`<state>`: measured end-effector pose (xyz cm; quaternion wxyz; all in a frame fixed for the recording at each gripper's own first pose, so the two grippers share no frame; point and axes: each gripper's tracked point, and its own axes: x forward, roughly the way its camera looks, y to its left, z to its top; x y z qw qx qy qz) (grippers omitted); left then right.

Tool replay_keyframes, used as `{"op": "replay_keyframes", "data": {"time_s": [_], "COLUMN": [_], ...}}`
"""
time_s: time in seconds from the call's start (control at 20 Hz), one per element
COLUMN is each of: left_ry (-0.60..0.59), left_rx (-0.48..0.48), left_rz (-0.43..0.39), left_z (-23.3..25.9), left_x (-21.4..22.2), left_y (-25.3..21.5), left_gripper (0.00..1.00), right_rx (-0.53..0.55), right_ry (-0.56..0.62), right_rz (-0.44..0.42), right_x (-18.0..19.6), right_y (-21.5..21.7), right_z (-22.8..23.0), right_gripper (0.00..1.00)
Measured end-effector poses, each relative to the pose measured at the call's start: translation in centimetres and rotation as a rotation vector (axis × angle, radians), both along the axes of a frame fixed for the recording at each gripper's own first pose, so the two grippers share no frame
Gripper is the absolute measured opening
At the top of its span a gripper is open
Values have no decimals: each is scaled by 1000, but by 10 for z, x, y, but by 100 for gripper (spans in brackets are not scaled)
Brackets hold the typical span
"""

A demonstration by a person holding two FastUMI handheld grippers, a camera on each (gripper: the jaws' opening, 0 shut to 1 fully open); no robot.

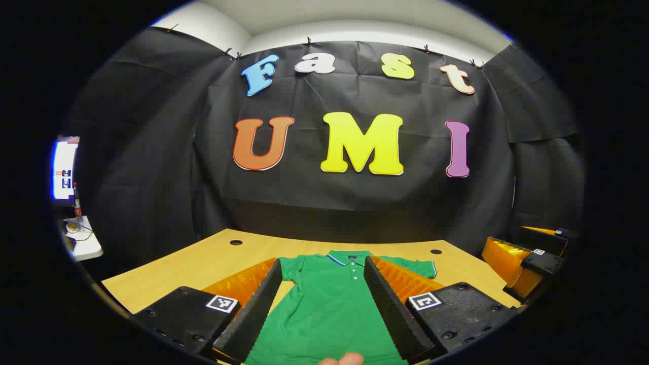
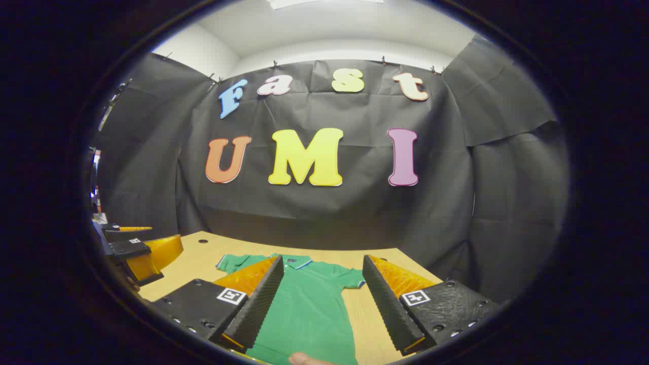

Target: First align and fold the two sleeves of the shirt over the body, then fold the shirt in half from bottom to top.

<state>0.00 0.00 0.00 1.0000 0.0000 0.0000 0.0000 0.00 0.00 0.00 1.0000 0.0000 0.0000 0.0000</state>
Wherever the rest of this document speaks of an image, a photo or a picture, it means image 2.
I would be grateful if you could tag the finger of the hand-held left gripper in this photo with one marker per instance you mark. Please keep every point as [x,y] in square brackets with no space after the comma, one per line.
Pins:
[119,235]
[127,249]

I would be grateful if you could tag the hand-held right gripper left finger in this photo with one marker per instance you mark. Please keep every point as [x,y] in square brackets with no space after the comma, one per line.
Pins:
[261,304]

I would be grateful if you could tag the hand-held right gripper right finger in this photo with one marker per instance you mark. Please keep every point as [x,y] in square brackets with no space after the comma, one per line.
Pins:
[388,304]

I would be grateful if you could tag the green T-shirt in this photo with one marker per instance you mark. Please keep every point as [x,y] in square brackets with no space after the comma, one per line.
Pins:
[309,304]

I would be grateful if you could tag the black backdrop cloth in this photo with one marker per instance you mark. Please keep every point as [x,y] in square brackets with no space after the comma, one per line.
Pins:
[355,213]

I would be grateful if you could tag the ceiling light panel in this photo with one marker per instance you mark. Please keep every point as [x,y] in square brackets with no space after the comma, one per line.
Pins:
[324,3]

